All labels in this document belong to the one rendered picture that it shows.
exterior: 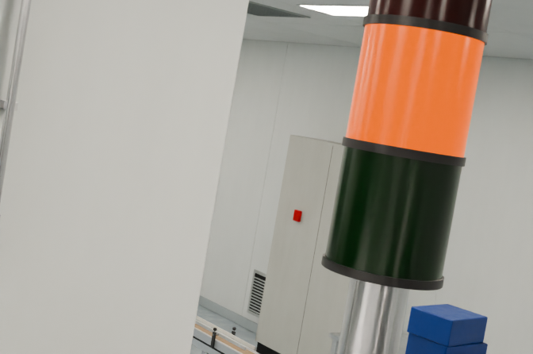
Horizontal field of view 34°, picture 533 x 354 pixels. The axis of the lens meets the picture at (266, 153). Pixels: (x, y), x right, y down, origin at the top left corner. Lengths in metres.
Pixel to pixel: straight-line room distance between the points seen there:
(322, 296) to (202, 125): 5.68
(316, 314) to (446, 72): 7.33
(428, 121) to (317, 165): 7.38
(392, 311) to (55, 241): 1.54
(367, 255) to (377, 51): 0.08
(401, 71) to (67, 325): 1.64
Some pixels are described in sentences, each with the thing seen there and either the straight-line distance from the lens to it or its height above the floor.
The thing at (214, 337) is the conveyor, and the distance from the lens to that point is 4.98.
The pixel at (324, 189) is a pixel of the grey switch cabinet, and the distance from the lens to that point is 7.62.
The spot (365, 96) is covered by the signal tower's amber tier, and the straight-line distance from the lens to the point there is 0.35.
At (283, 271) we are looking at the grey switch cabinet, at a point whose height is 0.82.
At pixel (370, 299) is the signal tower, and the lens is 0.36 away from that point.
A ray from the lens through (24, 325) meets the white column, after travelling 1.89.
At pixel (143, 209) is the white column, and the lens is 1.95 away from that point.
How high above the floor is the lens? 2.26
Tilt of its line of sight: 3 degrees down
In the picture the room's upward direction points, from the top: 10 degrees clockwise
